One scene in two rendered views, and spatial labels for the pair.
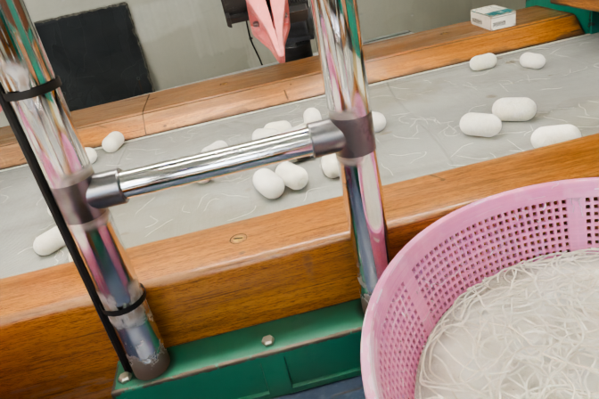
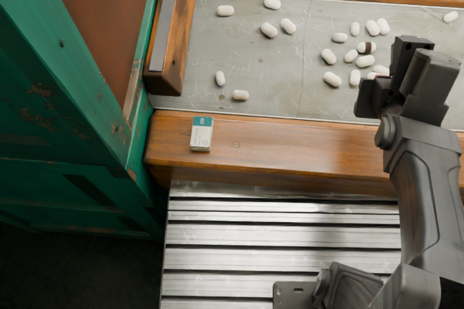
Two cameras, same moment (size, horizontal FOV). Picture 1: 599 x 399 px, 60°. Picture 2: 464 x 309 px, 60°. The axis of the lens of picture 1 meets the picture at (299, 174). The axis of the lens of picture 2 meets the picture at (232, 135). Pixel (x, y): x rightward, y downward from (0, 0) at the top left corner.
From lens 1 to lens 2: 112 cm
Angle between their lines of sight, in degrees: 87
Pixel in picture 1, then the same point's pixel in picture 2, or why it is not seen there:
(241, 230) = not seen: outside the picture
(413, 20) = not seen: outside the picture
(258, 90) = not seen: hidden behind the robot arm
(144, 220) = (434, 36)
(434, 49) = (257, 121)
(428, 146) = (310, 32)
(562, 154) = not seen: outside the picture
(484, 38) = (221, 118)
